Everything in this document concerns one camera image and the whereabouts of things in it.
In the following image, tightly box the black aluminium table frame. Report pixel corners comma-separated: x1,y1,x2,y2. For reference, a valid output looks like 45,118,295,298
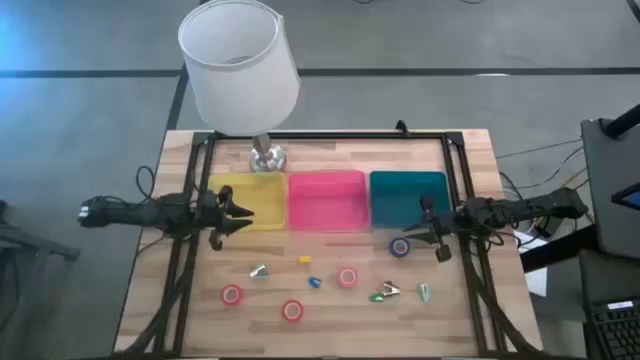
152,129,509,359

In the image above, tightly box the black desk beam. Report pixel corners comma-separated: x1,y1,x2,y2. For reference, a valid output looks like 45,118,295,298
519,224,601,274

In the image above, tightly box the grey equipment stand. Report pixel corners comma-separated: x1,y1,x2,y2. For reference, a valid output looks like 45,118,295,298
579,117,640,259

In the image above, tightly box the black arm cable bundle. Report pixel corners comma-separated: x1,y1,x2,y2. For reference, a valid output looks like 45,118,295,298
459,234,544,359
117,234,199,359

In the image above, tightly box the pink tape roll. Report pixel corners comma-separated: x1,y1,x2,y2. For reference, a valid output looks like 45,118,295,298
336,266,359,290

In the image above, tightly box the black computer keyboard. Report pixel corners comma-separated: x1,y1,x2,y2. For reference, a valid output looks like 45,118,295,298
582,298,640,360

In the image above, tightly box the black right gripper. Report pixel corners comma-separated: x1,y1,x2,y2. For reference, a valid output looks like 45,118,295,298
403,195,471,264

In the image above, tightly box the black metal floor stand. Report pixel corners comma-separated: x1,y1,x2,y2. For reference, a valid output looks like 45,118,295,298
0,199,81,360

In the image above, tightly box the pink translucent plastic bin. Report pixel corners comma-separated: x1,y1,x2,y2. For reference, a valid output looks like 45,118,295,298
287,169,372,233

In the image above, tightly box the red tape roll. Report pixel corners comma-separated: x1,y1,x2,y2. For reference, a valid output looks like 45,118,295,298
220,283,245,307
281,299,305,323

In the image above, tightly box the teal plastic bin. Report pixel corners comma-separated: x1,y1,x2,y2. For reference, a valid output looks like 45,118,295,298
368,170,454,230

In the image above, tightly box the black tablet screen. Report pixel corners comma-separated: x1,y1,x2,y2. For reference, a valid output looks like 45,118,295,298
610,182,640,211

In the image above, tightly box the white paper sheet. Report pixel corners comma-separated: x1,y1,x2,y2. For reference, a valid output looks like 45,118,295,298
512,229,550,299

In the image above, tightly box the white shade silver table lamp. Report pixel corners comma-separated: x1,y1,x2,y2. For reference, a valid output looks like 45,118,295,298
177,0,302,174

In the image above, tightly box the yellow translucent plastic bin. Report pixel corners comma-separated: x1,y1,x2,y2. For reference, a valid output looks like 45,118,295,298
207,171,287,232

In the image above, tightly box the black stand pole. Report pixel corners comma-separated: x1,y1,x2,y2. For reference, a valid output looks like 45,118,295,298
599,102,640,140

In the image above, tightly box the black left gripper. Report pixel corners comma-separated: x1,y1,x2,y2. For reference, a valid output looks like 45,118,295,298
197,185,255,251

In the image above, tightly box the blue tape roll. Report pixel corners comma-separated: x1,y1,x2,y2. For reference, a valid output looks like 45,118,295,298
388,236,412,259

